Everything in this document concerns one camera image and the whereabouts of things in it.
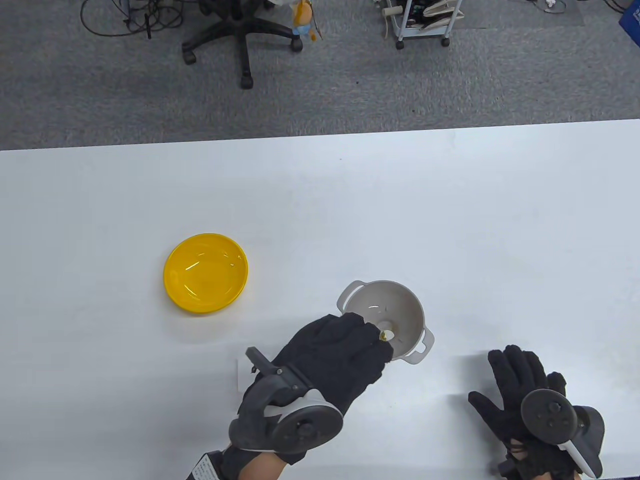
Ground person's right hand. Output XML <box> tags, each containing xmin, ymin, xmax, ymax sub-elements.
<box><xmin>467</xmin><ymin>345</ymin><xmax>581</xmax><ymax>480</ymax></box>

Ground person's left hand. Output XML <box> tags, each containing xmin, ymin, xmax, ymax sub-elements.
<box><xmin>222</xmin><ymin>312</ymin><xmax>396</xmax><ymax>476</ymax></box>

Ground grey plastic funnel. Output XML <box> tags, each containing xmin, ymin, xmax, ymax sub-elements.
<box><xmin>336</xmin><ymin>280</ymin><xmax>435</xmax><ymax>366</ymax></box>

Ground yellow plastic bowl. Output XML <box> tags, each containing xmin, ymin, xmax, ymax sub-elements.
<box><xmin>163</xmin><ymin>233</ymin><xmax>249</xmax><ymax>315</ymax></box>

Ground person's left forearm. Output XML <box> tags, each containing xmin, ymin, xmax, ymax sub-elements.
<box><xmin>240</xmin><ymin>457</ymin><xmax>288</xmax><ymax>480</ymax></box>

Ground black right hand controller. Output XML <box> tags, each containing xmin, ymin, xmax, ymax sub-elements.
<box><xmin>520</xmin><ymin>389</ymin><xmax>606</xmax><ymax>478</ymax></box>

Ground black hand controller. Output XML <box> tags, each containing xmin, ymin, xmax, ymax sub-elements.
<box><xmin>228</xmin><ymin>347</ymin><xmax>345</xmax><ymax>455</ymax></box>
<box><xmin>520</xmin><ymin>389</ymin><xmax>606</xmax><ymax>478</ymax></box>

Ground black left hand controller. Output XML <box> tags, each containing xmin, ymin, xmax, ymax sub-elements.
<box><xmin>228</xmin><ymin>347</ymin><xmax>345</xmax><ymax>455</ymax></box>

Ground black left armband box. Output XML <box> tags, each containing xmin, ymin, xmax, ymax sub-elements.
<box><xmin>186</xmin><ymin>450</ymin><xmax>226</xmax><ymax>480</ymax></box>

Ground black office chair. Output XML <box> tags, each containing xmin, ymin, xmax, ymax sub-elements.
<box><xmin>181</xmin><ymin>0</ymin><xmax>304</xmax><ymax>90</ymax></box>

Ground white rolling cart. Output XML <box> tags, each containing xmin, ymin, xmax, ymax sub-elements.
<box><xmin>382</xmin><ymin>0</ymin><xmax>466</xmax><ymax>51</ymax></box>

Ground plush doll charm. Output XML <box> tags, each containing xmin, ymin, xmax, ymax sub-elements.
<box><xmin>291</xmin><ymin>0</ymin><xmax>323</xmax><ymax>41</ymax></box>

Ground blue box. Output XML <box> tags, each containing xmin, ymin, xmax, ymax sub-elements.
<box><xmin>618</xmin><ymin>0</ymin><xmax>640</xmax><ymax>35</ymax></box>

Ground black floor cables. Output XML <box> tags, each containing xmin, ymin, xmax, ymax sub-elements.
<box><xmin>80</xmin><ymin>0</ymin><xmax>201</xmax><ymax>40</ymax></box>

